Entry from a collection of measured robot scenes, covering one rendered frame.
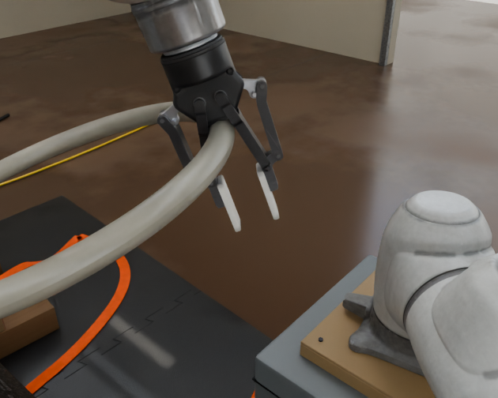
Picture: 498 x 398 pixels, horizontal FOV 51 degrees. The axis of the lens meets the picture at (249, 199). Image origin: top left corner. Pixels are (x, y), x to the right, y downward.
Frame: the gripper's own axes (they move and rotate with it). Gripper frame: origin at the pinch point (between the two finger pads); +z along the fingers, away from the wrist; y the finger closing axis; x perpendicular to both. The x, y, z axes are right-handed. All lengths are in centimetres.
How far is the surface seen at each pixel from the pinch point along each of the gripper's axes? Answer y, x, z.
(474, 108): -150, -328, 144
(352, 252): -19, -151, 117
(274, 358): 6.9, -9.9, 35.8
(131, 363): 72, -86, 91
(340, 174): -30, -228, 113
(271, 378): 8.4, -8.0, 38.1
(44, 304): 100, -106, 67
